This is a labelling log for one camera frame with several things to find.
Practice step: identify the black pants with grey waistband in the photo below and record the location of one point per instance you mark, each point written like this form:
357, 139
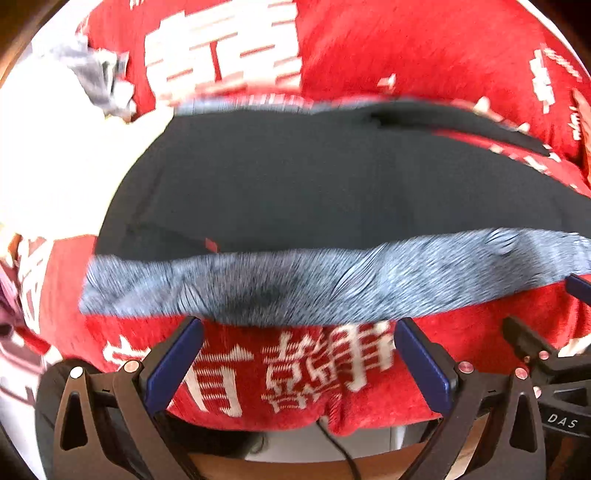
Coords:
269, 218

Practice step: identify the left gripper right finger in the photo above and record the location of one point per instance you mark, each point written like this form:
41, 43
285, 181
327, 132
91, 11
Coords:
512, 443

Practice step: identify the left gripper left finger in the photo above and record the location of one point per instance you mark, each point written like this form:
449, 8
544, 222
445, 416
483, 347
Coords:
84, 447

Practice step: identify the grey crumpled cloth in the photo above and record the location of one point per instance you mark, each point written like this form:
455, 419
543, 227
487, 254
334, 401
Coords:
102, 75

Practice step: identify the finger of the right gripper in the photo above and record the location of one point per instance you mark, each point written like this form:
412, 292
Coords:
530, 348
579, 288

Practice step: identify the red quilt with white characters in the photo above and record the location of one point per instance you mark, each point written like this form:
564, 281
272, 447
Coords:
280, 377

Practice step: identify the red pillow with white characters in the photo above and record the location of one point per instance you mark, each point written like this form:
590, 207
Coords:
495, 54

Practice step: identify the white bed sheet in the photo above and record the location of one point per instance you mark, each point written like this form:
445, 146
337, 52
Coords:
62, 159

